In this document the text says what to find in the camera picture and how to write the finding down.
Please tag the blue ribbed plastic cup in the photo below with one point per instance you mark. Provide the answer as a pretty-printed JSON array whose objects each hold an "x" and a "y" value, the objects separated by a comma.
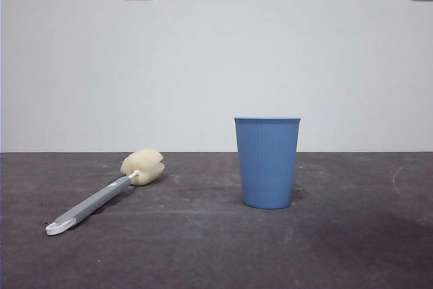
[{"x": 267, "y": 167}]

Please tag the grey cup brush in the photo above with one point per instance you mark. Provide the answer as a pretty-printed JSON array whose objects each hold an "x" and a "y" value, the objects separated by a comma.
[{"x": 89, "y": 206}]

